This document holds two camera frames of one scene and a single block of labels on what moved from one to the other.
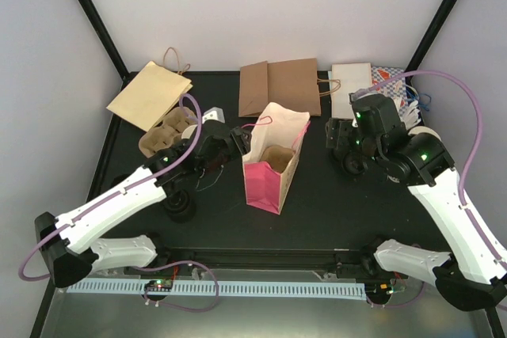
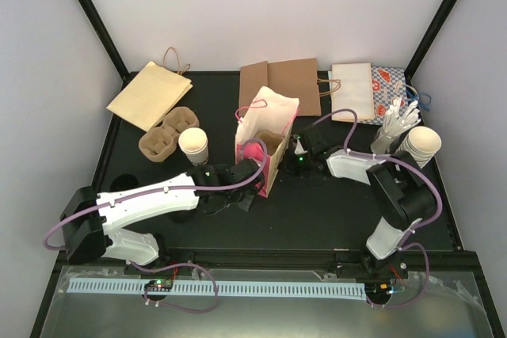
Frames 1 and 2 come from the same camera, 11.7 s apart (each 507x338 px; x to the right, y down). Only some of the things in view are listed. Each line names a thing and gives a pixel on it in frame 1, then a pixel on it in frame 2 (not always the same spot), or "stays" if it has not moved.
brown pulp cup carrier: x=169 y=130 stays
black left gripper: x=239 y=146 to x=246 y=203
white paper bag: x=352 y=77 stays
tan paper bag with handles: x=154 y=89 stays
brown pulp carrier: x=276 y=156 to x=270 y=138
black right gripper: x=337 y=134 to x=288 y=165
